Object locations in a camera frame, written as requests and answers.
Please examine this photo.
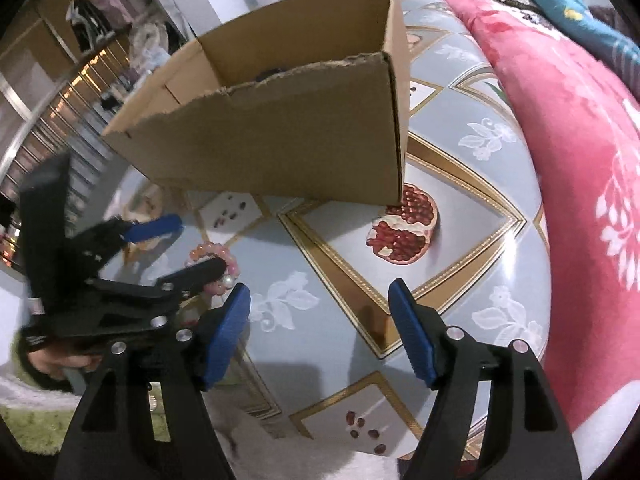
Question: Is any green fuzzy rug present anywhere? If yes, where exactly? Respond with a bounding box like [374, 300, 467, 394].
[0, 334, 172, 456]

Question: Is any left operator hand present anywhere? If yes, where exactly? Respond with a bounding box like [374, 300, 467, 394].
[27, 346, 102, 382]

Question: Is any brown cardboard box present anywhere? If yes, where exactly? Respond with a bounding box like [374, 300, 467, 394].
[103, 0, 410, 205]

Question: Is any red floral blanket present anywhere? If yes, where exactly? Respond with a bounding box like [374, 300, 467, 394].
[446, 0, 639, 427]

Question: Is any pink strap smart watch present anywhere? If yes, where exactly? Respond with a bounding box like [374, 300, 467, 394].
[255, 68, 286, 82]

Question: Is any pink bead bracelet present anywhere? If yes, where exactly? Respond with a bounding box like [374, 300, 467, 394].
[185, 240, 242, 296]

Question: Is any teal blue pillow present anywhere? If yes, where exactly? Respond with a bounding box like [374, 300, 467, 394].
[532, 0, 639, 94]

